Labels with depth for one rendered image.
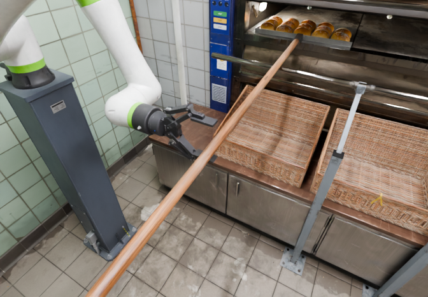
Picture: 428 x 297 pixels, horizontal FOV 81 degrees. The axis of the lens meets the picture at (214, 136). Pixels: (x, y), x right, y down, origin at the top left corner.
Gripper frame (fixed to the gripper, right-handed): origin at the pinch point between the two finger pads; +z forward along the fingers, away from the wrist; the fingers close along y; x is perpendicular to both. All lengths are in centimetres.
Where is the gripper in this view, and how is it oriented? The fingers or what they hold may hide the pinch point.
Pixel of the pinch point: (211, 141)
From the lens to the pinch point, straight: 72.7
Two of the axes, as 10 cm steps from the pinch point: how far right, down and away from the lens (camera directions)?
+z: 8.8, 3.0, -3.7
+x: -4.7, 5.6, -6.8
